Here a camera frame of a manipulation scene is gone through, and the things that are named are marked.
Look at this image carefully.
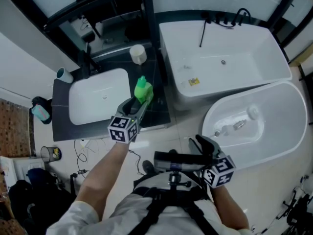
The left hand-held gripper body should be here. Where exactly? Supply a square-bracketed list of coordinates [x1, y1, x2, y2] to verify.
[107, 114, 142, 144]

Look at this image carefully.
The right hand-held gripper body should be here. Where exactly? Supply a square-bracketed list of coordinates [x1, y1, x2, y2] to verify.
[202, 150, 237, 188]

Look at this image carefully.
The green detergent bottle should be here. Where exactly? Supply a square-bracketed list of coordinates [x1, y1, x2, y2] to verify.
[134, 75, 154, 105]

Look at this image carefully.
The person's left forearm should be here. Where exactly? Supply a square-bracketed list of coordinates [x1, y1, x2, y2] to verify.
[74, 141, 130, 220]

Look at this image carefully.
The person's right forearm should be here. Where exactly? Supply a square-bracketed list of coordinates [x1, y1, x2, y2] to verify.
[210, 184, 250, 231]

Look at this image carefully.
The dark wooden vanity cabinet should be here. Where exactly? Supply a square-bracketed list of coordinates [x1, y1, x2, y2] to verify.
[52, 47, 172, 142]

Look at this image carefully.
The white sink basin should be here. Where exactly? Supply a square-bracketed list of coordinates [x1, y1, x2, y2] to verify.
[68, 68, 132, 126]

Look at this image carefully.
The person's left shoe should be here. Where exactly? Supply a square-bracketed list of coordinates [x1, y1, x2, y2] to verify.
[142, 160, 155, 175]

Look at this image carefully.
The white mug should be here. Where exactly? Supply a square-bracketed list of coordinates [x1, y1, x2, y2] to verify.
[129, 44, 148, 66]

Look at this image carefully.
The black sink faucet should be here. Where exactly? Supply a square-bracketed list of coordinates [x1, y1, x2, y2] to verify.
[78, 49, 101, 79]

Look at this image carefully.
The tall white cup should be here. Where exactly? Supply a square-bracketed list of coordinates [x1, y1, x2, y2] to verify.
[56, 67, 74, 84]

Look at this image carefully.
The person's white shirt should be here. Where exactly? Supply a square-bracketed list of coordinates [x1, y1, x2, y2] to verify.
[46, 172, 252, 235]

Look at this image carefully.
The black chest harness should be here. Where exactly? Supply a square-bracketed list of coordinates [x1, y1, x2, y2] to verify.
[133, 175, 221, 235]

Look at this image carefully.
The dark green oval bathtub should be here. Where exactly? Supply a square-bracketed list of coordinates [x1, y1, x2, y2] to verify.
[201, 81, 309, 170]

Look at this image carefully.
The white rectangular bathtub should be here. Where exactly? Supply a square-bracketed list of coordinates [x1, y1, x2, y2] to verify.
[158, 20, 293, 98]

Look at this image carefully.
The black hand shower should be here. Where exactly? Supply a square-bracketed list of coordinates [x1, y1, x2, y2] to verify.
[199, 18, 211, 48]

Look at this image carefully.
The black high-back office chair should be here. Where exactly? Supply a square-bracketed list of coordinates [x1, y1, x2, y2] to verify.
[8, 167, 81, 235]

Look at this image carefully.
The black bathtub faucet set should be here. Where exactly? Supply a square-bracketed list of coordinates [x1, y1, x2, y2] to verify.
[200, 8, 251, 28]

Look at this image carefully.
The black power cable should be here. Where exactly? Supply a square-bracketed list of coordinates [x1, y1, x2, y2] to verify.
[128, 148, 149, 177]

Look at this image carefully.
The black power adapter with cable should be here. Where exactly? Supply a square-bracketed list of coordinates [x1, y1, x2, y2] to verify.
[73, 140, 91, 176]

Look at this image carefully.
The black wire wastebasket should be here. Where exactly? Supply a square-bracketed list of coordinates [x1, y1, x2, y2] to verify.
[40, 145, 62, 164]

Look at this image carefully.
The black metal mirror shelf frame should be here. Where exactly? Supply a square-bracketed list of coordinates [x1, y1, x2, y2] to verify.
[3, 0, 157, 66]

